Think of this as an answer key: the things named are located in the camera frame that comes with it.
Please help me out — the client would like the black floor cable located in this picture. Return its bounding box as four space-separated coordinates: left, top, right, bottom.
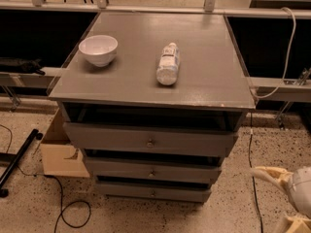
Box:
0 123 92 233
247 112 264 233

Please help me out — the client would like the grey top drawer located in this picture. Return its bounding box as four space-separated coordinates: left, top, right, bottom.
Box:
63 122 237 157

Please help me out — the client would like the metal rail frame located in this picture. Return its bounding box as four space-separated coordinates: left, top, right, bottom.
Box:
0 0 311 131

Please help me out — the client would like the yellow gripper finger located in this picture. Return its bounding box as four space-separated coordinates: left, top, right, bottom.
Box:
278 216 311 233
250 166 293 194

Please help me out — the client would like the grey drawer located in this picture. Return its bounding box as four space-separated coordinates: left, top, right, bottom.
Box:
95 182 211 203
63 122 237 157
85 157 221 183

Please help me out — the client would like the cardboard box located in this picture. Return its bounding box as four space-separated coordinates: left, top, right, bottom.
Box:
39 110 89 178

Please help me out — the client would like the grey drawer cabinet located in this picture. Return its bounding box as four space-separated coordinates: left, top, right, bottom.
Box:
50 13 255 190

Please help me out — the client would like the black floor cable left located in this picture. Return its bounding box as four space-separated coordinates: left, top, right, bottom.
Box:
0 123 92 233

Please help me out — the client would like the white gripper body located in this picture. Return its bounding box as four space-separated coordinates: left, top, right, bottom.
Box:
288 167 311 218

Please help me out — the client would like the black floor cable right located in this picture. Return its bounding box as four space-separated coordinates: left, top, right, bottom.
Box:
247 112 264 233

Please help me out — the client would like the white cable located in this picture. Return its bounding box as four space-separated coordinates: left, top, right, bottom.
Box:
250 7 297 100

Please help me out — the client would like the black metal stand leg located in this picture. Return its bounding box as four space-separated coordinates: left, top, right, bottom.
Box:
0 129 40 198

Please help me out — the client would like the grey bottom drawer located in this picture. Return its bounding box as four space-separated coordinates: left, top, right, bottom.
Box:
95 182 211 203

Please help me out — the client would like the clear plastic bottle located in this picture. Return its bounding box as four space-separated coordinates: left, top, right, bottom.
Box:
156 43 180 85

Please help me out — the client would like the black object on rail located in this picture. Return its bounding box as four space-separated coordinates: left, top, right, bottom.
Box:
0 57 46 76

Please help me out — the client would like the white bowl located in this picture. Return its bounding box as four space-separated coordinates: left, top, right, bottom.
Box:
79 35 118 67

